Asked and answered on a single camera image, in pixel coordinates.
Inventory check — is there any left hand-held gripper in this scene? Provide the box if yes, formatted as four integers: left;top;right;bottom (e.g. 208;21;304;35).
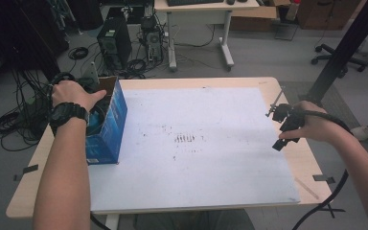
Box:
78;61;109;94

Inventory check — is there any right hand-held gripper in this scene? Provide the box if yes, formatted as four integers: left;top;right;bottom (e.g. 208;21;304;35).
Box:
265;86;306;152

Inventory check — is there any blue cardboard box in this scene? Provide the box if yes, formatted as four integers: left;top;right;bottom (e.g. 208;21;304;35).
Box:
84;76;129;166

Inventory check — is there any person's left hand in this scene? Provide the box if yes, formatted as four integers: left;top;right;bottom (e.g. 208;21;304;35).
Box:
51;79;107;113

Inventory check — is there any person's right hand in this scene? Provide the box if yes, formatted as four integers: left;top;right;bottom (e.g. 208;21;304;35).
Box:
278;100;350;146

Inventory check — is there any black wristwatch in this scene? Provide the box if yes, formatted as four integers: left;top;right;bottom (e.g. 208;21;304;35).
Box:
48;101;90;136

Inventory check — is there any black computer tower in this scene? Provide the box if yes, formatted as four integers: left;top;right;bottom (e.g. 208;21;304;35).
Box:
96;16;133;71

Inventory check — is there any black tape strip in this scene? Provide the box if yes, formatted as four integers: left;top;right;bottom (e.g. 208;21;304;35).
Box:
21;164;40;175
311;173;336;185

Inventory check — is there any open computer case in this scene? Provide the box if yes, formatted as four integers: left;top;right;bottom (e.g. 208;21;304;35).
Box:
140;14;165;62

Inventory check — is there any office chair base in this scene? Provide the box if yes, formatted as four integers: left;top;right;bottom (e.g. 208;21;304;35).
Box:
310;43;368;73

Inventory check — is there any dark curtain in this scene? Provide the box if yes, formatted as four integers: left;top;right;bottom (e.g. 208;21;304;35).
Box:
0;0;71;82

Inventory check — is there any black stand pole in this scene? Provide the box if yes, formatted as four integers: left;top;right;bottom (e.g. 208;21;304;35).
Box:
306;0;368;102

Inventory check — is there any white table sheet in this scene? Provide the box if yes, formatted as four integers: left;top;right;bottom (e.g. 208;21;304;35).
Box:
87;86;302;215

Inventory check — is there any brown cardboard box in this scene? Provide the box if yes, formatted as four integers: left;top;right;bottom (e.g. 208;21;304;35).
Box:
229;5;280;33

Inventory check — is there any wooden cabinet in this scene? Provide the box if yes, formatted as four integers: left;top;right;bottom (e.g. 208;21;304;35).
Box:
296;0;362;32

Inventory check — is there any black keyboard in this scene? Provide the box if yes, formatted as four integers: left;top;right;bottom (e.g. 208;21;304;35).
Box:
166;0;225;8

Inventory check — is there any white desk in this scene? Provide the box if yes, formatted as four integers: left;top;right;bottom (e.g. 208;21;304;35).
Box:
153;0;261;73

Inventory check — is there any left hand-held gripper cable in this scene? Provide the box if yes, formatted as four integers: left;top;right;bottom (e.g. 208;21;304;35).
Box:
46;72;78;97

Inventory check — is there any hand-held gripper cable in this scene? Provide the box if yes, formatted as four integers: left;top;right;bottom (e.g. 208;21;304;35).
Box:
46;72;78;97
291;109;354;230

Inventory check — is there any coiled black cable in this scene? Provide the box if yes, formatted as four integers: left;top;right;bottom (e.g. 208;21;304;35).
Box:
67;46;90;61

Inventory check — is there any right hand-held gripper cable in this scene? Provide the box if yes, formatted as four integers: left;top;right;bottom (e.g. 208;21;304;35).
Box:
291;109;354;230

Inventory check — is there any bundle of black cables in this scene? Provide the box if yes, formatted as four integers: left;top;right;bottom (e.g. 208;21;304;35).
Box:
0;69;56;152

